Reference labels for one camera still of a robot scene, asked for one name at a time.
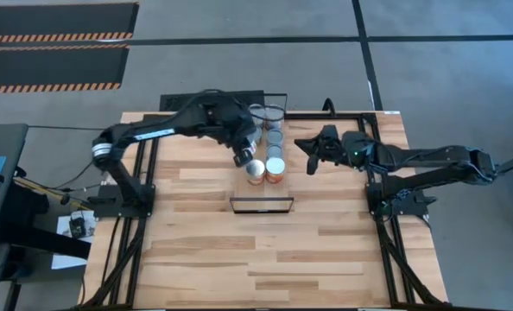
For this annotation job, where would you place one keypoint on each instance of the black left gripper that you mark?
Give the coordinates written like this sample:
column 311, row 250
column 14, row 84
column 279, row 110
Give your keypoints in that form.
column 235, row 127

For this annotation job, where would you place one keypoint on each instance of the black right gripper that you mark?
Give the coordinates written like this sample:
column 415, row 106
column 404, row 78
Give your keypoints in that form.
column 334, row 149

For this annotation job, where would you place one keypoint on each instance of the tall can brown label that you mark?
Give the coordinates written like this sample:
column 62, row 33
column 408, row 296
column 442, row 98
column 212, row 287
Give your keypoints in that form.
column 256, row 172

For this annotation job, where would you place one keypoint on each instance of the short oranges can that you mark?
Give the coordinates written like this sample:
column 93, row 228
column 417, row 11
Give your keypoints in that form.
column 275, row 151

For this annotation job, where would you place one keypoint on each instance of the tall peaches can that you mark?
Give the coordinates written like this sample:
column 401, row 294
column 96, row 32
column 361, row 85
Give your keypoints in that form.
column 274, row 114
column 257, row 114

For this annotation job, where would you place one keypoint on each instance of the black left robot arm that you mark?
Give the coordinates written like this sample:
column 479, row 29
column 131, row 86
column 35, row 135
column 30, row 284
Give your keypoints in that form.
column 174, row 125

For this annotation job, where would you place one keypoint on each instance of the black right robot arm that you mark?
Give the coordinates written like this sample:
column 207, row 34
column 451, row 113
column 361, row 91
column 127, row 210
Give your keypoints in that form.
column 433, row 155

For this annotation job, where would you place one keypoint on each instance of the short teal can pink label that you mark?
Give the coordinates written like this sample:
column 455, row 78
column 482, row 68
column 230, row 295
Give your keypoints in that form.
column 275, row 137

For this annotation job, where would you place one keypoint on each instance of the tall corn can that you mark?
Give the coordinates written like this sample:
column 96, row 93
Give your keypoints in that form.
column 275, row 166

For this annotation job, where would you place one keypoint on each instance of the black perforated panel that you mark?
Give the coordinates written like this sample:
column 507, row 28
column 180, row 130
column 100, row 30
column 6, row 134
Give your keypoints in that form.
column 170, row 103

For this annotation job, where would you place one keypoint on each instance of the white table label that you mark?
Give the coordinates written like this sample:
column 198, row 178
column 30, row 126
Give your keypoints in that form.
column 391, row 112

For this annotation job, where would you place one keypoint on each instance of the small black device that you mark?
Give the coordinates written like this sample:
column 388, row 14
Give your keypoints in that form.
column 77, row 227

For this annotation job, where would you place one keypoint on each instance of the black hazard-striped floor mat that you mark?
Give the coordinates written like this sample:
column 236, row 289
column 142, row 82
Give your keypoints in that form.
column 58, row 19
column 49, row 65

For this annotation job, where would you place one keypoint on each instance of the white paper sheets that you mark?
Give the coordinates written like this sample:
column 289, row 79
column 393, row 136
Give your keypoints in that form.
column 64, row 259

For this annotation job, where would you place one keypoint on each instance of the grey desk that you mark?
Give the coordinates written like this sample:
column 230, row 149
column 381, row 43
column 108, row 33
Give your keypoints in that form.
column 6, row 142

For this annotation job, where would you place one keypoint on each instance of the wooden shelf black metal frame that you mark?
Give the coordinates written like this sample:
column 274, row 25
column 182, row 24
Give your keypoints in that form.
column 261, row 190

